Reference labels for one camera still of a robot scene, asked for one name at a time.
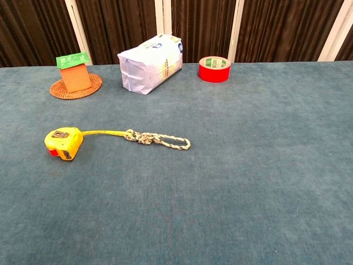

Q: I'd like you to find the white braided rope loop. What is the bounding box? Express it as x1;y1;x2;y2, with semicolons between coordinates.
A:
123;129;191;151

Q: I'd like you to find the yellow tape measure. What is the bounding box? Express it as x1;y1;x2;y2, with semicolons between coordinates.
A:
44;126;132;162

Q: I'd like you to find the red tape roll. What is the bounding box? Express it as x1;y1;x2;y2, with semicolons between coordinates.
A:
198;56;231;83

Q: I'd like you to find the teal table cloth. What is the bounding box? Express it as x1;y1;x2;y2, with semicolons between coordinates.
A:
0;61;353;265

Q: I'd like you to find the white paper-wrapped package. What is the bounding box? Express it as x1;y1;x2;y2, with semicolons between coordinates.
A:
117;34;184;96

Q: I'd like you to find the round woven rattan coaster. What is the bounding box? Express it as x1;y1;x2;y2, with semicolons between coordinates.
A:
49;73;103;100

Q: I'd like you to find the orange carton with green top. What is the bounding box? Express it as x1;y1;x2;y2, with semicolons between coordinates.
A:
56;51;92;94

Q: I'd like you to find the dark brown curtain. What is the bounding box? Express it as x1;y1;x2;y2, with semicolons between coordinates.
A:
0;0;353;68

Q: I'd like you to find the white frame post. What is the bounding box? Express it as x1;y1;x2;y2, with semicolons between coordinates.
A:
154;0;173;37
64;0;93;66
227;0;245;63
317;0;353;62

